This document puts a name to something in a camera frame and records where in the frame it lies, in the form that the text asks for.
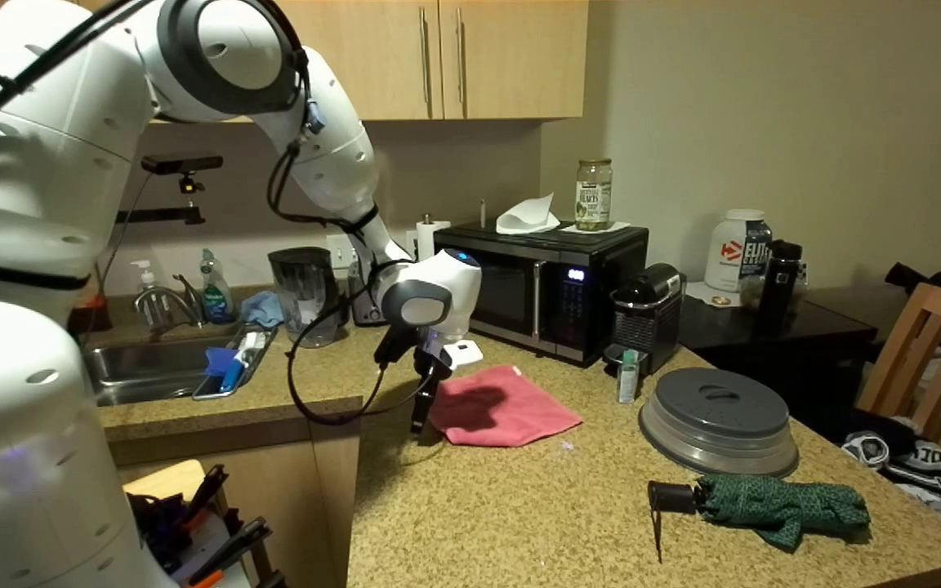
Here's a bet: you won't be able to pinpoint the wooden chair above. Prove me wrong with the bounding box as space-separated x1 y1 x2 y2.
854 282 941 494

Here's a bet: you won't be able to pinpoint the black coffee maker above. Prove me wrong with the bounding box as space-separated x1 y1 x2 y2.
602 263 686 380

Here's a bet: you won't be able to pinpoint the light wooden wall cabinets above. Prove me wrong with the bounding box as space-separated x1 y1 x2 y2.
0 0 592 129

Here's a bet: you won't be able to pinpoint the black side table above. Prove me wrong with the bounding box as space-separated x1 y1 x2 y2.
675 291 881 438

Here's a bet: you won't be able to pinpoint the blue rag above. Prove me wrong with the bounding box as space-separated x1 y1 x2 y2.
239 288 292 335

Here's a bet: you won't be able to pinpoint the clear soap dispenser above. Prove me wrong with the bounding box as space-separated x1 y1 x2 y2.
127 257 171 329

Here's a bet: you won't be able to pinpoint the black and white bag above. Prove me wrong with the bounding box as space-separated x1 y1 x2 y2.
838 404 941 510

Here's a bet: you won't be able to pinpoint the black microwave oven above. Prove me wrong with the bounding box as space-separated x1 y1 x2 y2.
431 222 650 371

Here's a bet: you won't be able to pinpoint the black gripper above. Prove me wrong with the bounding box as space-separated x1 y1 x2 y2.
402 329 457 438

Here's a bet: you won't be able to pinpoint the steel kitchen sink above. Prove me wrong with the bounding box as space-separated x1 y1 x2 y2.
80 325 278 410

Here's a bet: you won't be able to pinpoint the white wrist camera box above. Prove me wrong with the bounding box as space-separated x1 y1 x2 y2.
443 336 487 371

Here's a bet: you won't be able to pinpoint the dark garment on chair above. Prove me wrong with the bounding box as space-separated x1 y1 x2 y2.
881 257 941 307

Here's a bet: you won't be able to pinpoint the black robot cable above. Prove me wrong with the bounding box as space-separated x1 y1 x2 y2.
0 0 419 429

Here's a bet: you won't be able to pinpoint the grey plastic dome cover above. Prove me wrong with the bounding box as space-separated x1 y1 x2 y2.
636 365 801 482

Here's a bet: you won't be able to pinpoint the small green-capped bottle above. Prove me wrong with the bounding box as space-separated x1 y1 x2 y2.
613 348 642 410

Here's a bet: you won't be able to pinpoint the wooden counter base cabinet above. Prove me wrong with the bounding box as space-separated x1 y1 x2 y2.
99 396 366 588

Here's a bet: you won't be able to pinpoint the steel sink faucet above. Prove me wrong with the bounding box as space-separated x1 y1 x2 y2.
130 285 207 336

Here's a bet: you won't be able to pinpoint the green folded umbrella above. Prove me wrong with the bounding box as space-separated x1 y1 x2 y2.
642 471 873 567

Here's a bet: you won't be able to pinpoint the white plastic jug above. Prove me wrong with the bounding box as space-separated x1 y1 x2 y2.
701 206 770 311

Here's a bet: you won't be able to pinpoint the blue dish brush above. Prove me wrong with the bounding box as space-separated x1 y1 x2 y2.
195 328 271 402

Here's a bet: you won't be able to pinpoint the black camera on rod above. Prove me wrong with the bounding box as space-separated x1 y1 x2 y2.
113 155 224 228

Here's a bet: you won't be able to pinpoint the green dish soap bottle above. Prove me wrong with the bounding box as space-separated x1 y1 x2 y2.
191 245 234 328

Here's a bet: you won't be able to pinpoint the black drink bottle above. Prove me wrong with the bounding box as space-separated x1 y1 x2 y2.
759 240 807 329

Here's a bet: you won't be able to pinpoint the glass jar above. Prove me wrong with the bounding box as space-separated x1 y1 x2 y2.
570 156 613 233

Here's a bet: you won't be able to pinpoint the pink cloth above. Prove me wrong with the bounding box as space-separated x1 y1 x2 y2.
424 363 586 452

